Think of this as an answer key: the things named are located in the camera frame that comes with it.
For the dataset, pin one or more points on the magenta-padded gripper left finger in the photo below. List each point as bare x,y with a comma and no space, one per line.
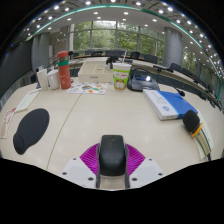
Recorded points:
78,170

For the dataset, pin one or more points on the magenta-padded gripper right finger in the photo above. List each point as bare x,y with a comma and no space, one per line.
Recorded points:
145,170

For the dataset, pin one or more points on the black computer mouse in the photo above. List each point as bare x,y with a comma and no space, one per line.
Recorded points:
112,156

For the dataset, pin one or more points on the black mouse pad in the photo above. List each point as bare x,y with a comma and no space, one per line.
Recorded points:
31,130

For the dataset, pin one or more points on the black handheld microphone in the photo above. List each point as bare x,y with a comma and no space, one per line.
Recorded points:
190,120

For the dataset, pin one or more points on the blue and white book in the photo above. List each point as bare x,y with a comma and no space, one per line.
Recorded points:
170,105

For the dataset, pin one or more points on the colourful printed leaflet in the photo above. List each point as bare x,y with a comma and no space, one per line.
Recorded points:
87,88

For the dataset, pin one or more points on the red and white fan leaflet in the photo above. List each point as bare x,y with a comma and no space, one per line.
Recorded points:
7,122

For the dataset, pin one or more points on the white printed document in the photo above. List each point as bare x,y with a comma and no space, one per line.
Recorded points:
27,100

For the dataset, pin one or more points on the black conference microphone unit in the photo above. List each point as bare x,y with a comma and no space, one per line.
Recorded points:
142,83

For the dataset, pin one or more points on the white lidded mug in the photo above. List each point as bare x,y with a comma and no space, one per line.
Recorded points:
54,80

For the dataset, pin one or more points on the red bottle with green band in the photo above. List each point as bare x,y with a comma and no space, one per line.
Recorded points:
64,75

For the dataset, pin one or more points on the stack of white paper cups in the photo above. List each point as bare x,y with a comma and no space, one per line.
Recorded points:
43,80

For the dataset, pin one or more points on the printed paper drink cup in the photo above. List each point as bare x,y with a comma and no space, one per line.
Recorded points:
121,77

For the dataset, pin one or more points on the long curved conference table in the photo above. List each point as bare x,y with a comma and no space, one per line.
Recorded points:
170,77

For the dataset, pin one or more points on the white cardboard box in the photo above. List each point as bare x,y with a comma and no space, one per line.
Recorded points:
95,74

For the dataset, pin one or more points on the group of dark office chairs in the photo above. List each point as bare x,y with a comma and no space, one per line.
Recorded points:
150,58

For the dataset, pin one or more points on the group of ceiling lights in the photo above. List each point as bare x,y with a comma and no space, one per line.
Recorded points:
88,2

